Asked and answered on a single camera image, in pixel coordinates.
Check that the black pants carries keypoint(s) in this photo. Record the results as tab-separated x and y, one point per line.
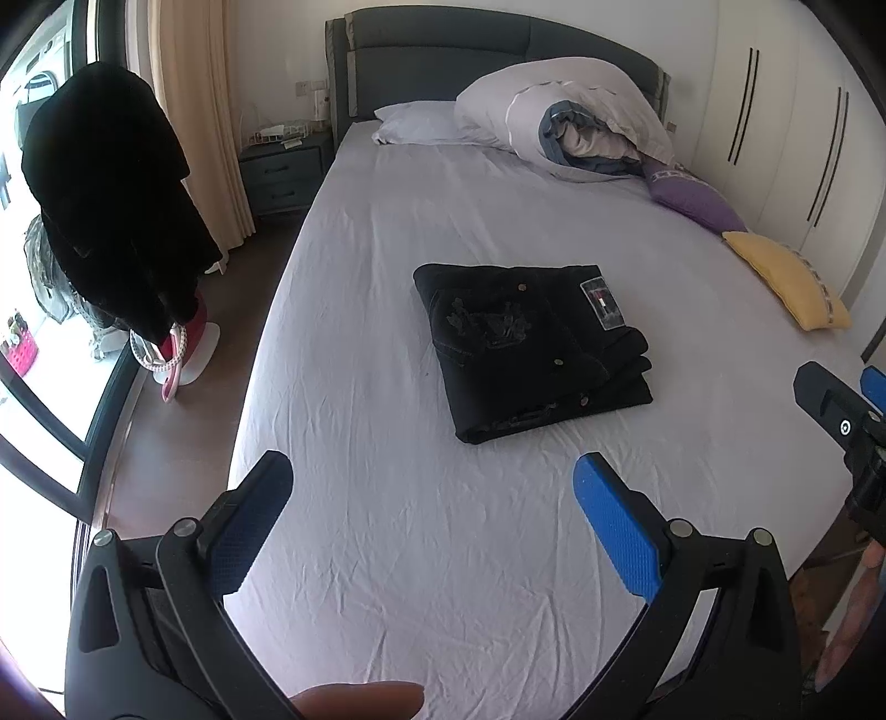
512	360

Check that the yellow pillow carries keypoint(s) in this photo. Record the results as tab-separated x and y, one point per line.
789	277

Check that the white wardrobe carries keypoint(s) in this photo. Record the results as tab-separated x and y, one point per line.
782	104

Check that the beige curtain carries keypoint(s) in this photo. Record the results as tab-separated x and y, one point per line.
201	138

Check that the dark window frame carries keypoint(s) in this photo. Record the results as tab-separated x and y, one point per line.
111	408

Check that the grey bed headboard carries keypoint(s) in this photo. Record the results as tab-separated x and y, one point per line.
484	41

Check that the rolled white duvet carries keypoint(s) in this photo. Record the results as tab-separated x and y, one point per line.
574	118

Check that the pink basket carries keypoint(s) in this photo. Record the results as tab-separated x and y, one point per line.
17	349

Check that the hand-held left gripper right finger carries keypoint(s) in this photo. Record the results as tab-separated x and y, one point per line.
616	533

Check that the small items on nightstand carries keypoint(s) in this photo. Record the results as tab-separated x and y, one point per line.
280	131

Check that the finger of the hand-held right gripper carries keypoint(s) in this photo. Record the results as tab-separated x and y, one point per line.
875	388
827	401

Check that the person's right hand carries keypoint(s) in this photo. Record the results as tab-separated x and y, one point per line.
858	616

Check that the grey nightstand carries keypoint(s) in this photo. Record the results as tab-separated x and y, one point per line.
284	173

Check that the grey patterned cloth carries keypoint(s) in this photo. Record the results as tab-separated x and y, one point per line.
59	291

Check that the bed with white sheet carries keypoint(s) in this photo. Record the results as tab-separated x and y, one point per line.
415	554

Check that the purple pillow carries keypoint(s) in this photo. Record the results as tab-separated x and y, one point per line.
692	194

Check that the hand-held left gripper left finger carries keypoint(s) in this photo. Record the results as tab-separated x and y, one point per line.
246	533

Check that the black hanging coat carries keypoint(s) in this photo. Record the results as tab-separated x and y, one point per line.
104	194

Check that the white pillow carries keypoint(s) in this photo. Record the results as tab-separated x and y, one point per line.
422	123

